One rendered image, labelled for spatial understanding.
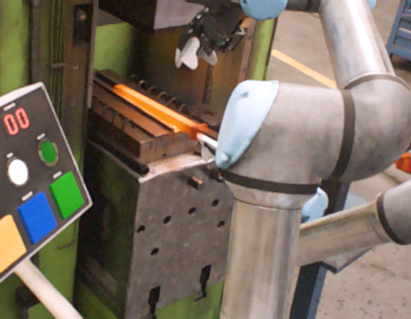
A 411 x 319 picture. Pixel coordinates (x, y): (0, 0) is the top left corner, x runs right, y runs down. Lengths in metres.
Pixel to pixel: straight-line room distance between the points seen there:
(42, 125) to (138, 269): 0.59
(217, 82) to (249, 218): 1.16
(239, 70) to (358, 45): 1.04
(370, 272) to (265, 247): 2.34
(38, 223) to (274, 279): 0.57
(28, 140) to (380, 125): 0.71
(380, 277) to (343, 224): 1.89
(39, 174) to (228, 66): 0.84
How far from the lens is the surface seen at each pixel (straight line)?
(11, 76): 1.59
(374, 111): 0.89
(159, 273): 1.90
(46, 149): 1.38
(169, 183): 1.74
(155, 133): 1.73
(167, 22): 1.61
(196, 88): 2.04
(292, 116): 0.85
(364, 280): 3.16
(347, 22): 1.10
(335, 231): 1.33
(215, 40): 1.36
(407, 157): 1.95
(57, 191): 1.38
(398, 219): 1.26
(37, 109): 1.39
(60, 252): 1.93
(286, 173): 0.86
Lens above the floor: 1.74
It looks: 26 degrees down
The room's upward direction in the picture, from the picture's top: 6 degrees clockwise
